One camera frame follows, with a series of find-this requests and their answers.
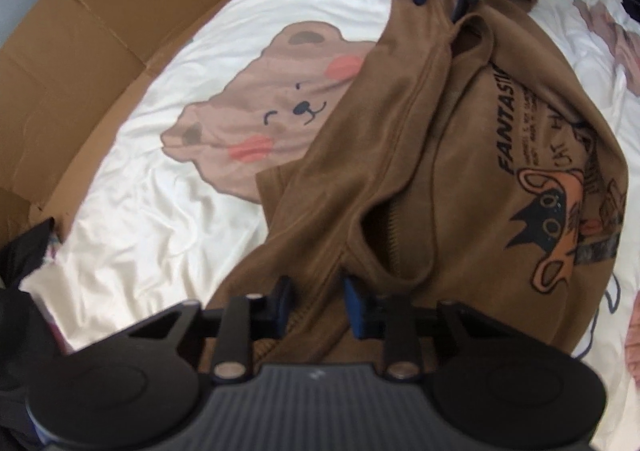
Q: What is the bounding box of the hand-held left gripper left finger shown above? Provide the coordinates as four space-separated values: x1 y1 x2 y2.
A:
125 276 296 380

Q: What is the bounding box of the brown printed t-shirt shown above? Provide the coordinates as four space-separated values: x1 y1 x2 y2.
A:
207 0 628 367

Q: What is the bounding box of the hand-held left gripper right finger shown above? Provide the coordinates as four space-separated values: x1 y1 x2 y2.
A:
342 275 520 380

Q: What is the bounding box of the black garment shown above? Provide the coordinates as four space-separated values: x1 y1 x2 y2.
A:
0 217 66 451

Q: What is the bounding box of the white bear-print bed sheet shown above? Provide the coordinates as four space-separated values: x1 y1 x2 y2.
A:
20 0 640 451

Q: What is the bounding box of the brown cardboard sheet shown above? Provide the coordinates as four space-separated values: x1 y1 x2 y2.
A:
0 0 311 242

